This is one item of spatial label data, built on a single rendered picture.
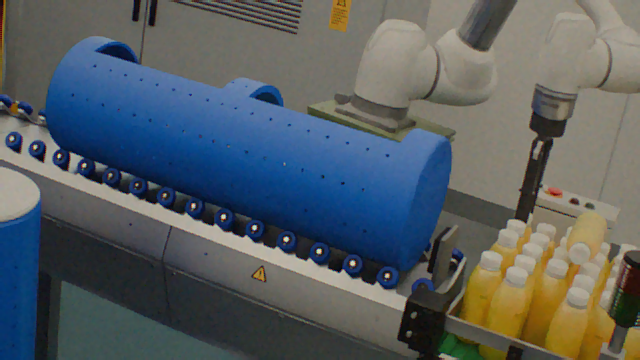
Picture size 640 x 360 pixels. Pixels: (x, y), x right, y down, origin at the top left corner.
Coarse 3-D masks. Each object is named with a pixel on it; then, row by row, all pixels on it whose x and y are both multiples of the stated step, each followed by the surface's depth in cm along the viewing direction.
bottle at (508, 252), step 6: (498, 240) 181; (492, 246) 181; (498, 246) 179; (504, 246) 179; (510, 246) 179; (498, 252) 179; (504, 252) 178; (510, 252) 179; (516, 252) 179; (504, 258) 178; (510, 258) 179; (504, 264) 179; (510, 264) 179; (504, 270) 179; (504, 276) 179
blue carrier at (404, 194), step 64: (64, 64) 200; (128, 64) 197; (64, 128) 200; (128, 128) 192; (192, 128) 186; (256, 128) 182; (320, 128) 179; (192, 192) 194; (256, 192) 183; (320, 192) 176; (384, 192) 171; (384, 256) 176
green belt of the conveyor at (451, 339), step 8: (456, 312) 184; (448, 336) 173; (440, 344) 170; (448, 344) 170; (456, 344) 171; (464, 344) 171; (440, 352) 167; (448, 352) 167; (456, 352) 168; (464, 352) 168; (472, 352) 169
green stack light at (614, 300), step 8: (616, 288) 131; (616, 296) 131; (624, 296) 130; (632, 296) 129; (608, 304) 133; (616, 304) 131; (624, 304) 130; (632, 304) 130; (608, 312) 133; (616, 312) 131; (624, 312) 130; (632, 312) 130; (616, 320) 131; (624, 320) 131; (632, 320) 130
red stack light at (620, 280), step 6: (624, 264) 130; (618, 270) 131; (624, 270) 130; (630, 270) 129; (636, 270) 128; (618, 276) 131; (624, 276) 130; (630, 276) 129; (636, 276) 128; (618, 282) 131; (624, 282) 130; (630, 282) 129; (636, 282) 128; (624, 288) 130; (630, 288) 129; (636, 288) 129; (636, 294) 129
